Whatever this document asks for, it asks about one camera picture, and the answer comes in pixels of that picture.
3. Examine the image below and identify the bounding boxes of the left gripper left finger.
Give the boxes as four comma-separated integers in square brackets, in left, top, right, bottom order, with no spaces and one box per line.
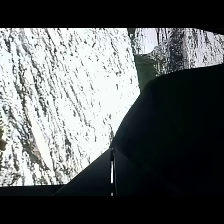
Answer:
[52,148,113,197]

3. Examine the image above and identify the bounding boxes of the black pants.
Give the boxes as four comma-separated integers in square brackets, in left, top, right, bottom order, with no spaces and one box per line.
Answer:
[109,62,224,197]

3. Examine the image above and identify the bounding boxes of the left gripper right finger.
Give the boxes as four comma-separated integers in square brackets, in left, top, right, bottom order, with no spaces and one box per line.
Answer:
[113,148,178,197]

